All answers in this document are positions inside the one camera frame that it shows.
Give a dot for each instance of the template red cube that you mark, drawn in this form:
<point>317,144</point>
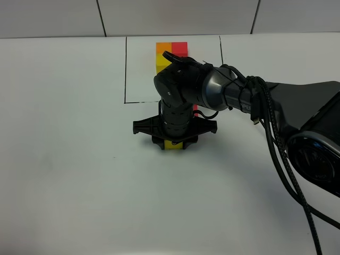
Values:
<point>180,49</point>

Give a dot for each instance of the template orange cube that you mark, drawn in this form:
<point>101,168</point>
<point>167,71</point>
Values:
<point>161,47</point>

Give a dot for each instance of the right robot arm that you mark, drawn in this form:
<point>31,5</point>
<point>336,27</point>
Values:
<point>303,119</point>

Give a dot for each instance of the template yellow cube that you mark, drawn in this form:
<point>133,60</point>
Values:
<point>161,63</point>

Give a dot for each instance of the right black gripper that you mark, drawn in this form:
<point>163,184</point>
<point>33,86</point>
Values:
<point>177,124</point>

